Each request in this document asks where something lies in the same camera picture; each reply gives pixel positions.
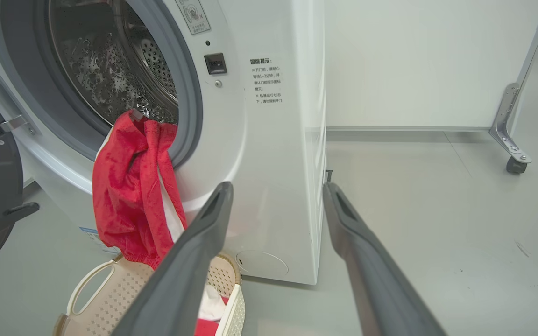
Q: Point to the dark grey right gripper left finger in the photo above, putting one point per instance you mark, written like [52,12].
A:
[189,261]

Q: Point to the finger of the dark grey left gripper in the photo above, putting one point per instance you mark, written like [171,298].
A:
[24,210]

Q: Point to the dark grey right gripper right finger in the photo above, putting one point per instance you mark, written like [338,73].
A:
[371,270]

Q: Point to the red and white garment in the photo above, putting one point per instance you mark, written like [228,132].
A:
[124,200]

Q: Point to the cream perforated laundry basket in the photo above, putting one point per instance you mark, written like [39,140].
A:
[119,294]

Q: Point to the metal door hinge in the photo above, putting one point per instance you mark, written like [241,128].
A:
[3,102]

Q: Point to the white front-load washing machine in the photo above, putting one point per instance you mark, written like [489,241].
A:
[273,163]

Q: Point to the steel washer drum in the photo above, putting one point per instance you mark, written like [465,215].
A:
[110,60]

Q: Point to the black door lock slot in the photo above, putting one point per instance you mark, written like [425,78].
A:
[215,63]

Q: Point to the blue energy label sticker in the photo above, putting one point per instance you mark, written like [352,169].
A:
[87,230]

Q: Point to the printed warning text label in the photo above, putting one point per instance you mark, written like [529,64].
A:
[266,81]

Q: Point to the white partition panel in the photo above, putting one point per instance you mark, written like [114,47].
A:
[414,60]

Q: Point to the round symbol warning sticker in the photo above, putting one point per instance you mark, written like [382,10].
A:
[194,16]

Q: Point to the metal partition leg bracket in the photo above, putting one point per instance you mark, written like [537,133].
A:
[507,116]

